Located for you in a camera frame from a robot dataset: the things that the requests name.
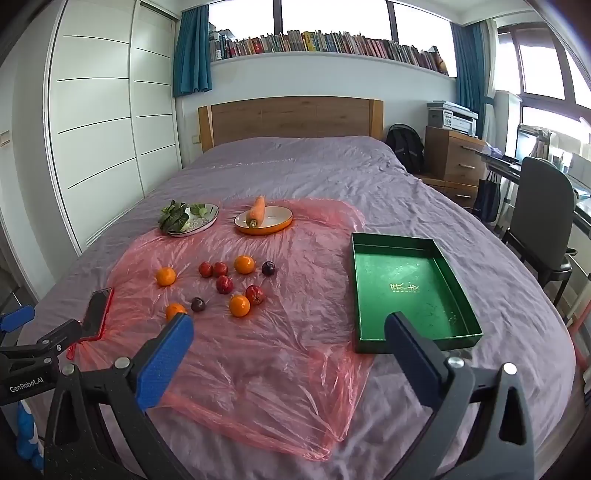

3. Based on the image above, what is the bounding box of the row of books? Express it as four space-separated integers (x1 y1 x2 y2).
209 28 450 77

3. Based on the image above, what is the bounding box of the green tray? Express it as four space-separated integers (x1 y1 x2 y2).
351 232 483 354

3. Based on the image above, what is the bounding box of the wooden drawer cabinet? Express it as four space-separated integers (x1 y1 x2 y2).
418 126 488 208

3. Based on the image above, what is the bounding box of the glass desk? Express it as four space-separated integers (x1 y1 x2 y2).
480 148 591 232

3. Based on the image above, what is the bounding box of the black backpack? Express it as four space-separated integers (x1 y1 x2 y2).
385 124 426 175

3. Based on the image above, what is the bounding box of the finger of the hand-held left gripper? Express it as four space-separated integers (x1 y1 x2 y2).
21 320 83 365
0 305 37 335

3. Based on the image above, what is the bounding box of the wooden headboard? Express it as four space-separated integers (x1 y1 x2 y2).
198 96 385 155

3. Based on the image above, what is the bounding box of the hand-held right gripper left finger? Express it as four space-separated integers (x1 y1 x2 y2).
44 313 195 480

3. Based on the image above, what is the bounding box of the orange rimmed plate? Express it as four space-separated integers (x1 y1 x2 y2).
234 206 294 236

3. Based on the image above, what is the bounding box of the phone in red case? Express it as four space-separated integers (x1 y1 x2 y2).
79 287 115 342

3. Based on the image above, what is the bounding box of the brown framed window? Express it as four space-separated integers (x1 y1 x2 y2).
494 18 591 153

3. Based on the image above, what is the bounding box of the carrot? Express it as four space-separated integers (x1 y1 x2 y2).
246 196 267 229

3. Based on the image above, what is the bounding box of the teal curtain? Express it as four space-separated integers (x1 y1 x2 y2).
173 4 213 97
450 21 495 139

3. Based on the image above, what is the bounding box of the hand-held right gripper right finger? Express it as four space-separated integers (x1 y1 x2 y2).
384 311 536 480

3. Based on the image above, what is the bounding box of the pink plastic sheet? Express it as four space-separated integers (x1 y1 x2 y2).
67 198 375 462

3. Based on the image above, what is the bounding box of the grey office chair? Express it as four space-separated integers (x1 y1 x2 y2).
501 156 578 301

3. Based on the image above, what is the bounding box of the green leafy vegetable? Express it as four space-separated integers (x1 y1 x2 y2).
158 200 208 232

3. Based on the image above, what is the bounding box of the black shopping bag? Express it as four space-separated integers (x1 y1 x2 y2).
472 173 502 220

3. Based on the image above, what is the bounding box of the patterned white plate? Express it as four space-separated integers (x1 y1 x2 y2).
159 203 220 237

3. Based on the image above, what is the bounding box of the white wardrobe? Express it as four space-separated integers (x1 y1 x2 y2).
46 0 183 252

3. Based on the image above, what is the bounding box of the person's left hand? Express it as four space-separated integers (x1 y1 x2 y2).
17 400 46 470

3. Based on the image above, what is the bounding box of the grey printer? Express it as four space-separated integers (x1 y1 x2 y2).
427 100 479 137

